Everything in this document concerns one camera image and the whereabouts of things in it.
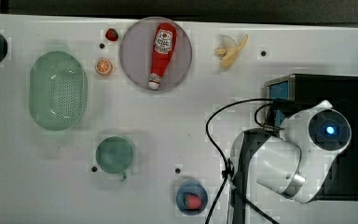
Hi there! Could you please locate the black toaster oven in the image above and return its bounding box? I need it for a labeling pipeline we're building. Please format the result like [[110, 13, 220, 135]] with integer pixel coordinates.
[[264, 73, 358, 202]]

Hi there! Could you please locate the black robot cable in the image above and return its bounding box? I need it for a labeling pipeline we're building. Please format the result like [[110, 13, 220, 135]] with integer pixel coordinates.
[[204, 98, 296, 224]]

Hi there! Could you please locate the grey round plate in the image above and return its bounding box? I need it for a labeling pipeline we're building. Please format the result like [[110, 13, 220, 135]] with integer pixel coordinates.
[[119, 17, 193, 93]]

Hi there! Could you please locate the peeled toy banana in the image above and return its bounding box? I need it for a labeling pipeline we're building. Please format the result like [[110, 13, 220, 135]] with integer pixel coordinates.
[[214, 35, 248, 69]]

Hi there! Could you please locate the red toy strawberry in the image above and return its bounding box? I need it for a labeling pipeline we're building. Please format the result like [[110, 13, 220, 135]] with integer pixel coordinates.
[[105, 28, 119, 42]]

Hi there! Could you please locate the blue bowl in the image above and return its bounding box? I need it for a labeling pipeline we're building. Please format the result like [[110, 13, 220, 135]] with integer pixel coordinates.
[[175, 181, 208, 216]]

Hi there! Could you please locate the green perforated basket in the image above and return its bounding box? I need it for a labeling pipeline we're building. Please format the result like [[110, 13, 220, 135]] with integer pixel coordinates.
[[29, 51, 88, 131]]

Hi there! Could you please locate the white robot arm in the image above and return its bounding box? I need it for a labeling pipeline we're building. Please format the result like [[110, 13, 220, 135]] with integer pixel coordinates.
[[228, 100, 352, 224]]

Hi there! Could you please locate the strawberry in blue bowl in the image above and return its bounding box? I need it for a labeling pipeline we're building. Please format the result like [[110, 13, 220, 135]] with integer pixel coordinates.
[[185, 194, 202, 210]]

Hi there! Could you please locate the orange slice toy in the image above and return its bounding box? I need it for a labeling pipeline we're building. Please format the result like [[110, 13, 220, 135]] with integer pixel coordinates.
[[95, 59, 113, 76]]

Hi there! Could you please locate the green cup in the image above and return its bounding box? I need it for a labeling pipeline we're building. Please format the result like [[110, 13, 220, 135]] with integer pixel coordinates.
[[95, 136, 134, 181]]

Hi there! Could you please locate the red ketchup bottle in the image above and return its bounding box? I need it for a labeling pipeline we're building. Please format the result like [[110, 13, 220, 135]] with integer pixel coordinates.
[[148, 22, 177, 90]]

